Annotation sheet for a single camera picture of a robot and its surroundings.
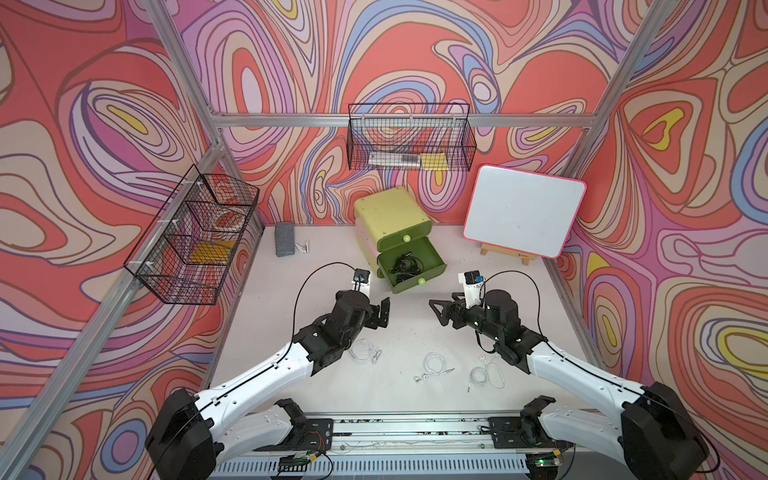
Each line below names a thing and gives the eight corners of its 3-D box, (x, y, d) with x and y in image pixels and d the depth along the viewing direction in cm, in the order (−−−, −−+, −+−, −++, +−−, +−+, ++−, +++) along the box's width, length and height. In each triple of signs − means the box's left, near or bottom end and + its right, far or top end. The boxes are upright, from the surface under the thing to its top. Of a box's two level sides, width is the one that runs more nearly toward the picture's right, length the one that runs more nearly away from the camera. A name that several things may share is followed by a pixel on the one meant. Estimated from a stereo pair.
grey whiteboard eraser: (276, 257, 112) (274, 253, 110) (277, 227, 122) (275, 222, 120) (294, 254, 113) (293, 250, 111) (294, 224, 123) (292, 220, 121)
